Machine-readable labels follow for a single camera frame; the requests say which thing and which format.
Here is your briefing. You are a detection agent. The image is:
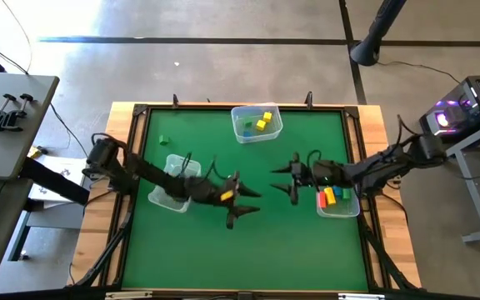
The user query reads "dark grey desk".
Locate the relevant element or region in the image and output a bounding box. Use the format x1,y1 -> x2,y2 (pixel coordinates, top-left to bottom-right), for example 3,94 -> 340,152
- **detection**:
0,177 -> 33,284

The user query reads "white printed sheet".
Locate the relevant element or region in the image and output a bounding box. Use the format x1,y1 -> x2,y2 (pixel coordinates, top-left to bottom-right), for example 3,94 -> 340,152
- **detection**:
28,154 -> 95,209

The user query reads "clear plastic bin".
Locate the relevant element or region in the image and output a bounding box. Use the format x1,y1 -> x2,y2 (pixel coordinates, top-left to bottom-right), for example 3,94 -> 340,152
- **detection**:
147,153 -> 203,214
230,103 -> 284,145
315,182 -> 361,219

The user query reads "black floor cable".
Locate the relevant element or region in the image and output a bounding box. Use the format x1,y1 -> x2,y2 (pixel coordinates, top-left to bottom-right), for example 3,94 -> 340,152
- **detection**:
377,60 -> 462,84
49,102 -> 91,158

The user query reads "black floor bar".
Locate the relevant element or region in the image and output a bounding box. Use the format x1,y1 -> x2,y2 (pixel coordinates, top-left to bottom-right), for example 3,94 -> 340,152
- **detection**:
19,157 -> 91,206

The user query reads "silver metal bracket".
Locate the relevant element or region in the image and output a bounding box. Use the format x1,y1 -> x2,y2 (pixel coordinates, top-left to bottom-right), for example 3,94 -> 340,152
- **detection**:
105,291 -> 153,300
338,292 -> 387,300

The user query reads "black stand pole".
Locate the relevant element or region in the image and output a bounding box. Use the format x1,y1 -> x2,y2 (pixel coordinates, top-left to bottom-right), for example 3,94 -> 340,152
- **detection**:
349,0 -> 410,68

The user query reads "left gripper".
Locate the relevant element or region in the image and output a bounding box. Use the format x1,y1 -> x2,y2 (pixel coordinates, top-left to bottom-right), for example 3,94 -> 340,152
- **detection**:
191,170 -> 263,230

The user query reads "grey metal desk frame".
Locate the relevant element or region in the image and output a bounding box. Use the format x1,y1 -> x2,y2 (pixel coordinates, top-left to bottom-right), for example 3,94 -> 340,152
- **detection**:
433,114 -> 480,245

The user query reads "green table mat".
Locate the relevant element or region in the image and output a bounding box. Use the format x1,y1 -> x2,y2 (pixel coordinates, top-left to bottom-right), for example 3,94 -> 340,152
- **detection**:
122,108 -> 369,292

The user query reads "black desk clamp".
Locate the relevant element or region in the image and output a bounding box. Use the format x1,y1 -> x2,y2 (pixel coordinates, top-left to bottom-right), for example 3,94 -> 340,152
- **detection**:
0,93 -> 35,133
0,93 -> 18,133

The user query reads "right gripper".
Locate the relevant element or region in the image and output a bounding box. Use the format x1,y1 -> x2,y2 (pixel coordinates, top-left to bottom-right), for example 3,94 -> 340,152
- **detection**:
270,152 -> 317,207

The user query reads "black lit computer tower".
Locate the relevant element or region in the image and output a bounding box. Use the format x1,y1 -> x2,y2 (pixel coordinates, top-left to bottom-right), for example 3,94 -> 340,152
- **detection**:
418,74 -> 480,146

